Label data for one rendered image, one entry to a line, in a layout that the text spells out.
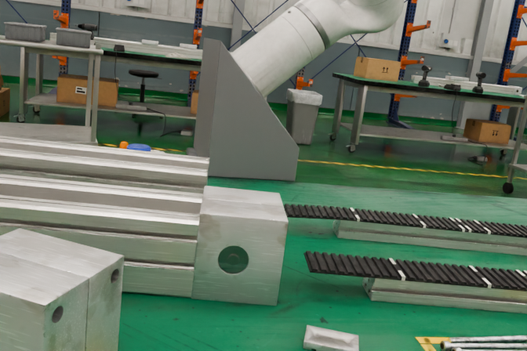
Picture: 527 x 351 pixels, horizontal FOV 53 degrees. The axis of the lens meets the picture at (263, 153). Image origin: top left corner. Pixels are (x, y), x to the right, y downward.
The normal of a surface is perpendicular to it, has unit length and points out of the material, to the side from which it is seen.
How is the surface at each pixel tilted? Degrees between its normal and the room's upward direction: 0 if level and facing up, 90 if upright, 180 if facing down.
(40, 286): 0
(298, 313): 0
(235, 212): 0
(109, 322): 90
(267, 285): 90
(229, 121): 90
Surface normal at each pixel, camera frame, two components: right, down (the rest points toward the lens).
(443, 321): 0.12, -0.97
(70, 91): 0.21, 0.23
